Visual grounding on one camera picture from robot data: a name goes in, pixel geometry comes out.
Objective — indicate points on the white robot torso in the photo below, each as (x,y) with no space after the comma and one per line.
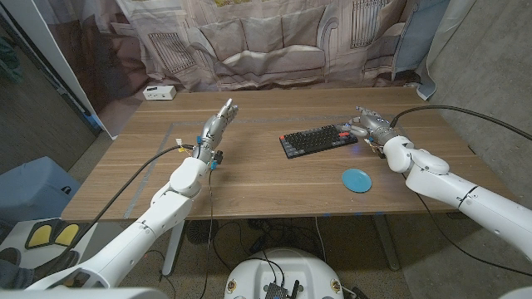
(287,270)

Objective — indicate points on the blue round dish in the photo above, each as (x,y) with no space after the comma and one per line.
(356,180)

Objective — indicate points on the white power strip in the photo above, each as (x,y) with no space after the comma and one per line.
(159,92)

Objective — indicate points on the grey table leg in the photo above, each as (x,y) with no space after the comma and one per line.
(386,245)

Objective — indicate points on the light blue plastic bin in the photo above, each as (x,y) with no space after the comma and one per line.
(33,191)

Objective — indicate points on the black keyboard with red keys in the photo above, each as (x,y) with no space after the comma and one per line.
(318,140)

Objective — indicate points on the white table leg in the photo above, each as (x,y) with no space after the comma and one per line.
(172,249)

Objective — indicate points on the printed sofa room backdrop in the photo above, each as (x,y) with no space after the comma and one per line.
(266,45)

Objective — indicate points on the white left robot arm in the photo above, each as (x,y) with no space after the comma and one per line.
(162,212)

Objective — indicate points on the white upright panel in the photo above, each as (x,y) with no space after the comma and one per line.
(41,37)

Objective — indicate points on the white pedal mat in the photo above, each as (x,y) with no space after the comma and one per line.
(16,253)

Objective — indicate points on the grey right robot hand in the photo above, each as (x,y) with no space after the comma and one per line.
(374,126)

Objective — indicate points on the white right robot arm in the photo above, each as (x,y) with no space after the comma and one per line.
(436,178)

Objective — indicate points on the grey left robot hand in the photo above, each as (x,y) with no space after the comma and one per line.
(214,133)

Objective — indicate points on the black round fan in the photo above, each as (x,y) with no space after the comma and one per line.
(202,231)

